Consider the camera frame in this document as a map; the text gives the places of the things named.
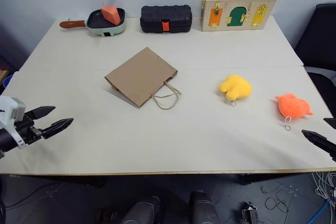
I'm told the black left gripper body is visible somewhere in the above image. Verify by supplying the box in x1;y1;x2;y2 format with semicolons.
15;113;44;145

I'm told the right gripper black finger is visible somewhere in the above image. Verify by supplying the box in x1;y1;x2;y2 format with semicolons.
323;118;336;131
301;129;336;163

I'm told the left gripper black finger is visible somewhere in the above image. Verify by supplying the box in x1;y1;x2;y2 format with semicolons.
41;118;75;140
24;105;57;123

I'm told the brown paper bag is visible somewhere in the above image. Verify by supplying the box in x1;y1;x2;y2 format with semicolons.
104;47;182;111

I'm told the orange plush toy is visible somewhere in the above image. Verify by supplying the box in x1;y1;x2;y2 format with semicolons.
275;92;314;132

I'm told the blue bucket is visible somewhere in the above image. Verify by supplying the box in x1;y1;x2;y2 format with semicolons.
2;74;14;89

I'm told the brown cardboard box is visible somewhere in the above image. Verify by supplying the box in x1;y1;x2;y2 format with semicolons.
0;69;8;95

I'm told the black office chair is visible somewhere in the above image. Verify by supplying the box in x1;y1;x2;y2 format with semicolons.
293;3;336;119

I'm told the small metal device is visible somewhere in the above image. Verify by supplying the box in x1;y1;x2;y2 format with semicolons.
241;201;260;224

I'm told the yellow plush toy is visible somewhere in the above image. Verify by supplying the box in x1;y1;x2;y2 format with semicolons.
219;74;253;108

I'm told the dark rounded shape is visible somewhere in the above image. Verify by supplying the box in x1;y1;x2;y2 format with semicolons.
188;190;220;224
120;195;162;224

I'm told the orange wedge block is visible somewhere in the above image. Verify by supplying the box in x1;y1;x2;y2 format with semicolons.
101;5;122;26

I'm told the black plastic case, orange latch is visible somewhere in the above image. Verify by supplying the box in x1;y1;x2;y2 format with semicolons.
139;4;193;34

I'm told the wooden lock box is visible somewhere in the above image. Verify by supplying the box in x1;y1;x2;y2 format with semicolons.
201;0;278;33

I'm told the white cable bundle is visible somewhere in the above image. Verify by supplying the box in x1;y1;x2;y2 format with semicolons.
311;171;336;201

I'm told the blue cable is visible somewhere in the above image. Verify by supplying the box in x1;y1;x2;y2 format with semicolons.
308;198;334;224

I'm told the thin black wire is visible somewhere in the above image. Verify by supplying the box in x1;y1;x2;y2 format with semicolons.
260;184;290;214

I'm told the mint green pan, brown handle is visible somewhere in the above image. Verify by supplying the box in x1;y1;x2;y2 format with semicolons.
59;7;127;38

